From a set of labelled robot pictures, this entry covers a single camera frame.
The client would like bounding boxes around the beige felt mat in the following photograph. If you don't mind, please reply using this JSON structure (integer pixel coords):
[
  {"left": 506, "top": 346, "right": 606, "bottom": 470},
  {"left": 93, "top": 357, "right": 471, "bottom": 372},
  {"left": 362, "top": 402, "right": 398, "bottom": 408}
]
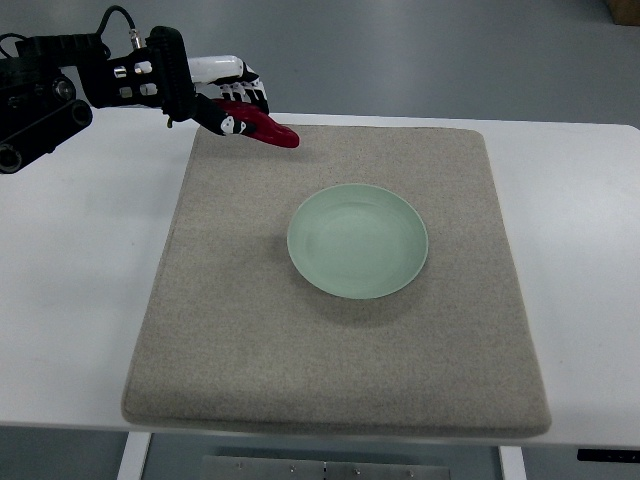
[{"left": 121, "top": 126, "right": 551, "bottom": 438}]

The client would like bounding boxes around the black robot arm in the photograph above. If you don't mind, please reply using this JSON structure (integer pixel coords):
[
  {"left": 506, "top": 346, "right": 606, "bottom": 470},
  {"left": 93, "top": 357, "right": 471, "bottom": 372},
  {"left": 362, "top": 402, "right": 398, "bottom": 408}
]
[{"left": 1, "top": 5, "right": 142, "bottom": 175}]

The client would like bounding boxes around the black table control panel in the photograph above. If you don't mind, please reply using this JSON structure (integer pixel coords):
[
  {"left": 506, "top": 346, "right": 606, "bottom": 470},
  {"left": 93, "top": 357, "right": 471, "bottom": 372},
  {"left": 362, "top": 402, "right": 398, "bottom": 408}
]
[{"left": 576, "top": 448, "right": 640, "bottom": 464}]

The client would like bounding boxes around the red pepper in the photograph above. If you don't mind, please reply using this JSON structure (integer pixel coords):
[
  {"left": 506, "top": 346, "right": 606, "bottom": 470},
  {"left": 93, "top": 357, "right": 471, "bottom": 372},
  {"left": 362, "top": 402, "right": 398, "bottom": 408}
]
[{"left": 166, "top": 98, "right": 301, "bottom": 150}]

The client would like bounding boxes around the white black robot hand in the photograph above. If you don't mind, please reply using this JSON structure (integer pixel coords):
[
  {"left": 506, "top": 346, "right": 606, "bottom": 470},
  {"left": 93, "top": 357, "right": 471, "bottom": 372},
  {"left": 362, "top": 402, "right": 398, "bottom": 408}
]
[{"left": 82, "top": 26, "right": 269, "bottom": 115}]

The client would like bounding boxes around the white table leg right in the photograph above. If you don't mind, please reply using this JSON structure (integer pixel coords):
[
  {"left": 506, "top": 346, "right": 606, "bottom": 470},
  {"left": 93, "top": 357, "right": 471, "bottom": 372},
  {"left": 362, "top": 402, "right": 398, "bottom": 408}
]
[{"left": 498, "top": 446, "right": 527, "bottom": 480}]

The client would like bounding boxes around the white table leg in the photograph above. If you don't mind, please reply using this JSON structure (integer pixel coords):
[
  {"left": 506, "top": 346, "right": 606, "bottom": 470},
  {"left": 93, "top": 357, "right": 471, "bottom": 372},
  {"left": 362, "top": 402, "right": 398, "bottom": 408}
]
[
  {"left": 498, "top": 446, "right": 527, "bottom": 480},
  {"left": 116, "top": 432, "right": 152, "bottom": 480}
]

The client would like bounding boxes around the cardboard box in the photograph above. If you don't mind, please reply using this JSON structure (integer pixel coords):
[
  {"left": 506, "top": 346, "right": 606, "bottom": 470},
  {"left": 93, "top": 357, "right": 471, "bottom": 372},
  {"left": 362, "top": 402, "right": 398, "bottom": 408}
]
[{"left": 606, "top": 0, "right": 640, "bottom": 26}]

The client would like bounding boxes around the light green plate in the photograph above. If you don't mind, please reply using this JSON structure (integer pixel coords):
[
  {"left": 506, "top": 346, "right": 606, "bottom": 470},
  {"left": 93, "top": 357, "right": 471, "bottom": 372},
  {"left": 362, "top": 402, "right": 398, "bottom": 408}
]
[{"left": 286, "top": 184, "right": 429, "bottom": 300}]

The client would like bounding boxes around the white table leg left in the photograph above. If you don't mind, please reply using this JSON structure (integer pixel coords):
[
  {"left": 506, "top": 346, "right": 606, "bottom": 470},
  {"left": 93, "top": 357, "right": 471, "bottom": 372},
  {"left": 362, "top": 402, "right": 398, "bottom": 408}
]
[{"left": 116, "top": 432, "right": 152, "bottom": 480}]

